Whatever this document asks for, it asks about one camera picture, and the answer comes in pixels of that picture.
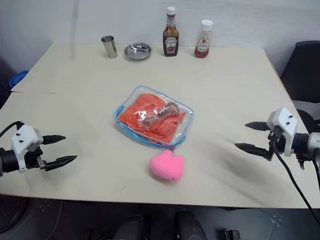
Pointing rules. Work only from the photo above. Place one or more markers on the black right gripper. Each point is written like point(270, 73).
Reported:
point(277, 141)

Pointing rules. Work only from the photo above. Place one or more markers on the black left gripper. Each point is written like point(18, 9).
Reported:
point(33, 158)

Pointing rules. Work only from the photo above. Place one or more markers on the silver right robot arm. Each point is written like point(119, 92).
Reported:
point(306, 143)

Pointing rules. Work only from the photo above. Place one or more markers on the clear pouch with orange cloth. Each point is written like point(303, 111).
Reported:
point(125, 117)

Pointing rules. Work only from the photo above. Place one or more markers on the orange cloth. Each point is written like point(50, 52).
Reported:
point(165, 128)

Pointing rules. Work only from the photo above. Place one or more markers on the black office chair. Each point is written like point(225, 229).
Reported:
point(303, 75)

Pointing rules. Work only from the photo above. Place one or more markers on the blue plastic bowl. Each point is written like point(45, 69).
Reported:
point(17, 78)

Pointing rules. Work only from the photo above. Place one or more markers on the brown fabric piece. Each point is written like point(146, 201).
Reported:
point(170, 108)

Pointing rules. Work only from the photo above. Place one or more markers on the pink fluffy heart charm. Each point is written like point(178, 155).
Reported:
point(167, 166)

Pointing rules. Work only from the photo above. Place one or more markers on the small black box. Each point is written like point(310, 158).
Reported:
point(232, 234)

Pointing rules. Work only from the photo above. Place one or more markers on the red ketchup plastic bottle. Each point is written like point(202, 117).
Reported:
point(203, 42)

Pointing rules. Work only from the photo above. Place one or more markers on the stainless steel cup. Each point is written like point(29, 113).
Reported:
point(110, 47)

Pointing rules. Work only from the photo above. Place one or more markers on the stainless steel bowl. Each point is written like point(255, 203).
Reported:
point(138, 51)

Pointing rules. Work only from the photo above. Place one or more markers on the brown sauce glass bottle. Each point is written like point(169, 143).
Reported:
point(171, 40)

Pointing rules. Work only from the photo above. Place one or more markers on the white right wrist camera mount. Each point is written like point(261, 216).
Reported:
point(285, 122)

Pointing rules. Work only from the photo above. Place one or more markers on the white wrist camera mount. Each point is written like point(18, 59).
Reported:
point(285, 122)
point(25, 140)

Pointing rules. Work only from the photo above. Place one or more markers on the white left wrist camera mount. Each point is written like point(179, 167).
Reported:
point(25, 140)

